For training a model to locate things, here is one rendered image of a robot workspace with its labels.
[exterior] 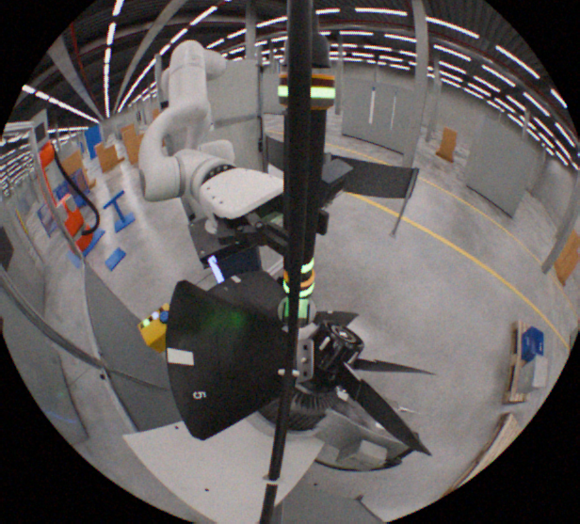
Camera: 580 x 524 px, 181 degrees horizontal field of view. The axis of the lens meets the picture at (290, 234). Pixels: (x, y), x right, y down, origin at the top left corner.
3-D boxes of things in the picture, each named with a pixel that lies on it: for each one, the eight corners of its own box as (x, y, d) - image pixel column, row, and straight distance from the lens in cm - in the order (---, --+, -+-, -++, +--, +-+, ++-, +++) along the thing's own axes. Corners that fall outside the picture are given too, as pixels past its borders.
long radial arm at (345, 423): (300, 429, 59) (328, 407, 52) (311, 416, 65) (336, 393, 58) (381, 465, 69) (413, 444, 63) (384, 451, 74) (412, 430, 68)
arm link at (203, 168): (237, 191, 39) (247, 197, 37) (197, 214, 36) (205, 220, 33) (231, 150, 36) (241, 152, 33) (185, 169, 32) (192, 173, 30)
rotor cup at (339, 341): (338, 400, 49) (376, 359, 43) (280, 373, 45) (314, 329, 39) (336, 369, 60) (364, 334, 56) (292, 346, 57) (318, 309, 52)
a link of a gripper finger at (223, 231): (229, 203, 29) (265, 208, 27) (199, 240, 25) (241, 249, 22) (227, 196, 29) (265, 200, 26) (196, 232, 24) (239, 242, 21)
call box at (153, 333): (162, 355, 84) (147, 345, 75) (151, 336, 89) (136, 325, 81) (191, 332, 81) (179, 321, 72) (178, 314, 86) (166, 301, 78)
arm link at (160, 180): (149, 60, 49) (147, 197, 32) (212, 66, 53) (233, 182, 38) (138, 87, 55) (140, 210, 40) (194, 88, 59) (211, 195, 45)
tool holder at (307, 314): (314, 340, 38) (321, 319, 29) (274, 337, 38) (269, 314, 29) (316, 298, 41) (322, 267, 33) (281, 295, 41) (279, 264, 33)
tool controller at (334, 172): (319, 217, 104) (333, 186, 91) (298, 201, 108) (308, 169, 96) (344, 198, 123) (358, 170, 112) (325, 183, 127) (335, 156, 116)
